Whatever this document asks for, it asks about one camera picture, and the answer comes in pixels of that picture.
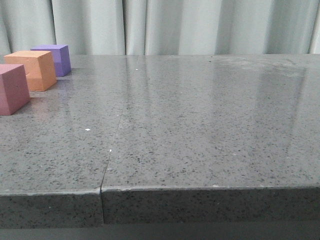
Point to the orange foam cube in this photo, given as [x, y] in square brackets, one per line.
[39, 68]

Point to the purple foam cube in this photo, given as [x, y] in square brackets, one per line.
[61, 57]

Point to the grey pleated curtain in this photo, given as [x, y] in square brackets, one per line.
[162, 27]

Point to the pink foam cube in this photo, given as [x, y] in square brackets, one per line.
[14, 91]

